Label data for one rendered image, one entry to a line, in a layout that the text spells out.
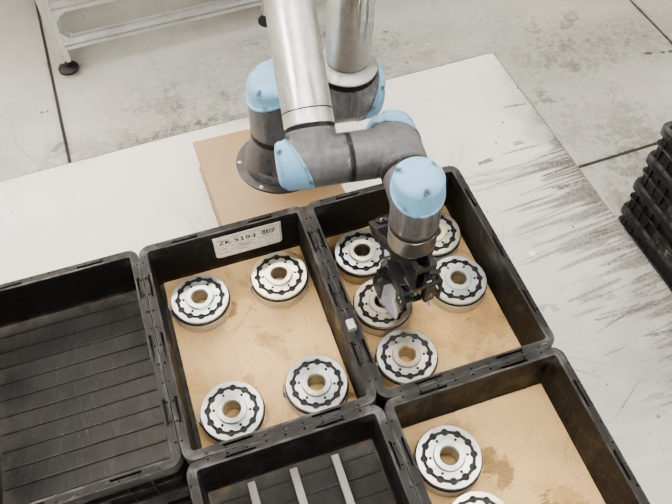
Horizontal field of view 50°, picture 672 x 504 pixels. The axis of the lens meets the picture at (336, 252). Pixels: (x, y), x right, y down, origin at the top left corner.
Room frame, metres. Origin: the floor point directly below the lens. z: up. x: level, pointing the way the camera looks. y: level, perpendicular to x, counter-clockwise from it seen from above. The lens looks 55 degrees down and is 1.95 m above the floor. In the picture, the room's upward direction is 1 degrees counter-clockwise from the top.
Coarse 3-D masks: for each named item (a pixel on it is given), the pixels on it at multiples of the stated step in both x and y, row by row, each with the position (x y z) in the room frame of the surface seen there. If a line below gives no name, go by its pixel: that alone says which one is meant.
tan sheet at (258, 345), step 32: (256, 320) 0.64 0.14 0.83; (288, 320) 0.64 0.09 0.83; (320, 320) 0.64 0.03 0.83; (192, 352) 0.58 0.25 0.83; (224, 352) 0.58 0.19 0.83; (256, 352) 0.58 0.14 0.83; (288, 352) 0.57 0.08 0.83; (320, 352) 0.57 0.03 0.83; (192, 384) 0.52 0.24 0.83; (256, 384) 0.52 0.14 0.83; (320, 384) 0.51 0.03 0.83; (288, 416) 0.46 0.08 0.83
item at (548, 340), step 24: (456, 168) 0.90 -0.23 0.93; (360, 192) 0.84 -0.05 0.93; (312, 216) 0.79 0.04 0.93; (480, 216) 0.78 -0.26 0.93; (504, 264) 0.68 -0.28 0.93; (336, 288) 0.64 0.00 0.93; (360, 336) 0.55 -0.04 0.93; (552, 336) 0.54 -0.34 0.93; (480, 360) 0.50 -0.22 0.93; (504, 360) 0.50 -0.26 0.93; (408, 384) 0.47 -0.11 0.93; (432, 384) 0.47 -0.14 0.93
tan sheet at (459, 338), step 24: (336, 240) 0.81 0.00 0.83; (432, 312) 0.65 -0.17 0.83; (480, 312) 0.65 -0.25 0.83; (432, 336) 0.60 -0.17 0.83; (456, 336) 0.60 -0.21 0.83; (480, 336) 0.60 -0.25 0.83; (504, 336) 0.60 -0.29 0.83; (408, 360) 0.56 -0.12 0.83; (456, 360) 0.55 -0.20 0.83; (384, 384) 0.51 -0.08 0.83
